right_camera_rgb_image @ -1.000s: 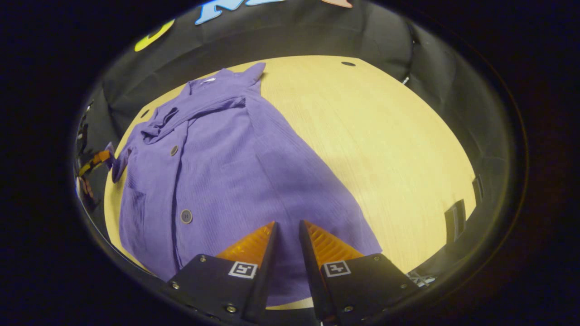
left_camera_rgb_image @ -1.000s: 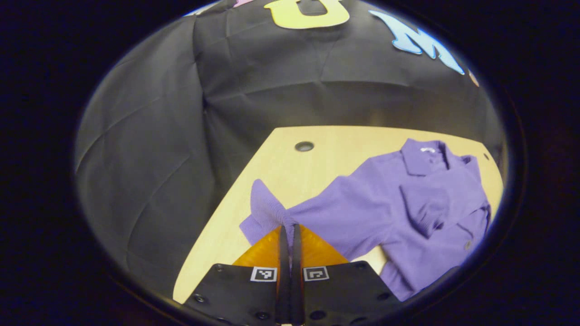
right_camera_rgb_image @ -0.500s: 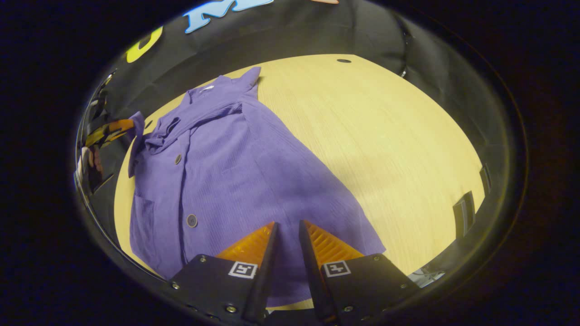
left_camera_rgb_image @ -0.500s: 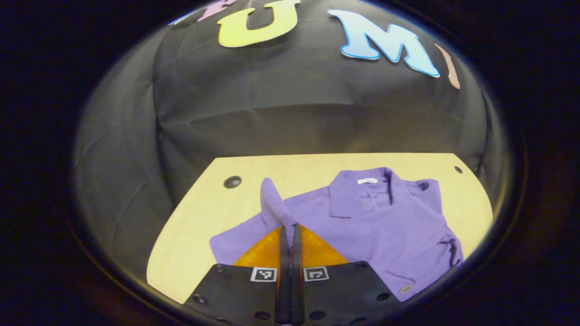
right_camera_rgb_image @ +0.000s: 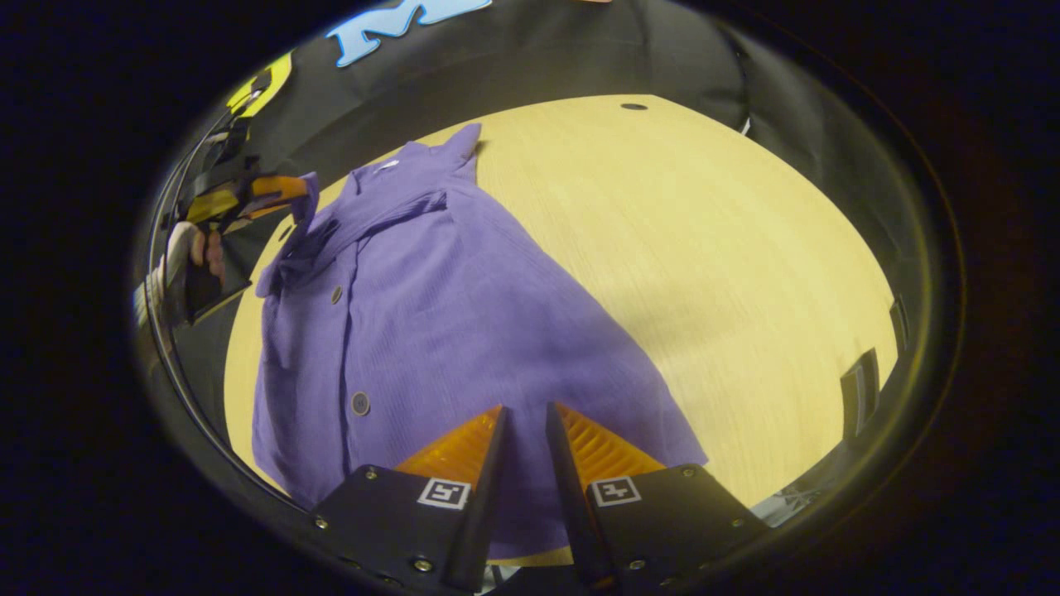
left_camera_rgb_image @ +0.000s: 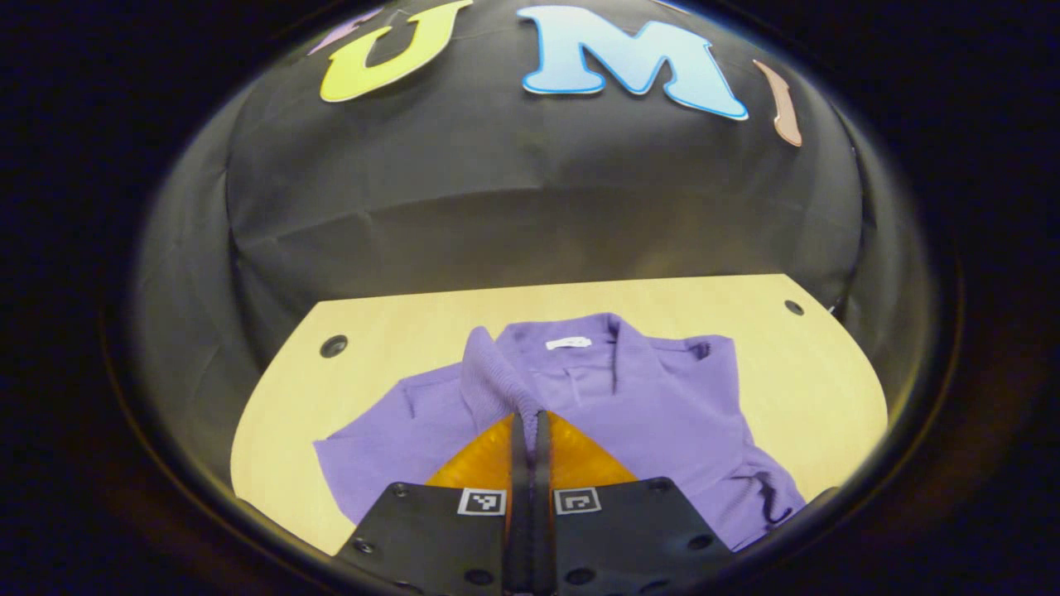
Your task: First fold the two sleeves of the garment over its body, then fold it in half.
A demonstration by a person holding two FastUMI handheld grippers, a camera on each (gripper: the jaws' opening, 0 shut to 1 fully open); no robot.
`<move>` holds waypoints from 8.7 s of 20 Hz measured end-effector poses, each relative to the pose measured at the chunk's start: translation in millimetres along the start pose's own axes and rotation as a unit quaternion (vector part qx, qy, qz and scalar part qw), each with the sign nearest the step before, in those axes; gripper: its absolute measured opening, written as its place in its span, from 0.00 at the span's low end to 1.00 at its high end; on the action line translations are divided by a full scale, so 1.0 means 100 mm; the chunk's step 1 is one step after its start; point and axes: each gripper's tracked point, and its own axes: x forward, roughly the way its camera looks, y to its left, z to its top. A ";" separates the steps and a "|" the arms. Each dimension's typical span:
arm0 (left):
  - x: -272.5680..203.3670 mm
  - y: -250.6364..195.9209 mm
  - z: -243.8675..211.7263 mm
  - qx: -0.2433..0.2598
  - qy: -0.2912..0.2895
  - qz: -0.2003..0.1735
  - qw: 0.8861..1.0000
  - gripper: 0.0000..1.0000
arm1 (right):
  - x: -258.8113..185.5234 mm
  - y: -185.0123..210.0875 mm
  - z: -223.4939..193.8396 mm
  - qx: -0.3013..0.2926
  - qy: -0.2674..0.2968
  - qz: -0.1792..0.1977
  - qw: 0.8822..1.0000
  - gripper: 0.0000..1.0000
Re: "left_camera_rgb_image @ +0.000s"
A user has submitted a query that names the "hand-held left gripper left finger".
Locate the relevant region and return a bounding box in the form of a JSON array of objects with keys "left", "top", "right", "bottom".
[{"left": 335, "top": 411, "right": 531, "bottom": 596}]

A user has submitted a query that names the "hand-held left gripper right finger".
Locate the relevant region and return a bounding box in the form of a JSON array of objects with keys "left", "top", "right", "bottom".
[{"left": 534, "top": 411, "right": 734, "bottom": 596}]

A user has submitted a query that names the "purple button shirt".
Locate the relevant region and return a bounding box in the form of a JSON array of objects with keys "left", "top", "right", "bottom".
[{"left": 313, "top": 313, "right": 806, "bottom": 554}]

